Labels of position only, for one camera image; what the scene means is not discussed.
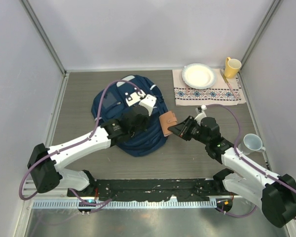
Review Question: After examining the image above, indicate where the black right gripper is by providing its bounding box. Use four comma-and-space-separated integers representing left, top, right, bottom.
168, 116, 210, 145

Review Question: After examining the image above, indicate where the brown leather wallet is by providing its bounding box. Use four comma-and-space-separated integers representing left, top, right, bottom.
159, 111, 177, 137

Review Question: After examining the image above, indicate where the navy blue student backpack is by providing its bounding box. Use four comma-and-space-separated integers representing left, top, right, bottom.
91, 75, 168, 157

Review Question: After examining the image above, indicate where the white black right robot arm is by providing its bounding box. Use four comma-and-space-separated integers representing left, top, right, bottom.
168, 116, 296, 228

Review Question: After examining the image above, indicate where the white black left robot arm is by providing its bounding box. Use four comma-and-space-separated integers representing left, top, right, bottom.
27, 105, 153, 197

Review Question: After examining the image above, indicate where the patterned white placemat cloth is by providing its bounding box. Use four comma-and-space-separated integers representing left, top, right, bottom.
172, 69, 246, 106

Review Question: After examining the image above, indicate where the white paper plate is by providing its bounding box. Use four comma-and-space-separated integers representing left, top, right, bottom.
182, 63, 217, 89

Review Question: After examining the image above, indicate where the pale blue mug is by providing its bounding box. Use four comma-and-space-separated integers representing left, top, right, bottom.
238, 133, 266, 155

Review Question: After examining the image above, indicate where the yellow mug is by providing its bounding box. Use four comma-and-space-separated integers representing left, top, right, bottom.
224, 57, 242, 79

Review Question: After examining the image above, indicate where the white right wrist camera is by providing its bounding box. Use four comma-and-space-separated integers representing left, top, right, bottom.
195, 105, 207, 123

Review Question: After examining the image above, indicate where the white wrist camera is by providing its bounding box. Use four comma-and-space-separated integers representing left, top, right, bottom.
195, 105, 207, 123
138, 90, 156, 116

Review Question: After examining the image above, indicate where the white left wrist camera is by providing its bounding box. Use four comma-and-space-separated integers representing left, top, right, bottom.
138, 90, 156, 116

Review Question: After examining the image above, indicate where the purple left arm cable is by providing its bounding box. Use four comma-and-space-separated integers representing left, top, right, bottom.
18, 79, 144, 201

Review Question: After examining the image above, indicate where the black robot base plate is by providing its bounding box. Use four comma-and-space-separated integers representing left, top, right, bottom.
77, 178, 232, 202

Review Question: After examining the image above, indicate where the pink handled knife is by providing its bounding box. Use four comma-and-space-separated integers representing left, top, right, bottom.
220, 69, 238, 99

